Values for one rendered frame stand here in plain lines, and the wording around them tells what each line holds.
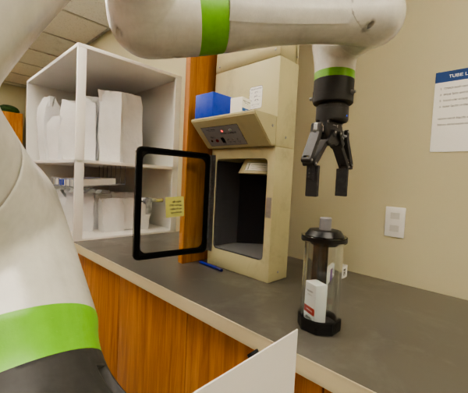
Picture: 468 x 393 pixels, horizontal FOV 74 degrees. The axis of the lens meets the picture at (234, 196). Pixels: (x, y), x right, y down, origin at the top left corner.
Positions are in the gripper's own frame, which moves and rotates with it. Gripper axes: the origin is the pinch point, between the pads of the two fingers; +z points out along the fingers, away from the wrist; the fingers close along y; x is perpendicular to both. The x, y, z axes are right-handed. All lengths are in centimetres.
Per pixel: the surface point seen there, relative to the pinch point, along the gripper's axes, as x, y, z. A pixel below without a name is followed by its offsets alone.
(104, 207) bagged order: -157, -8, 19
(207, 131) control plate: -54, -5, -19
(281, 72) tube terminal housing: -28, -16, -38
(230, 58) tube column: -52, -14, -48
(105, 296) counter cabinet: -94, 16, 51
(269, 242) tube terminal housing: -28.6, -14.0, 18.9
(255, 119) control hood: -29.0, -4.6, -21.0
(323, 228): 0.4, 1.5, 8.7
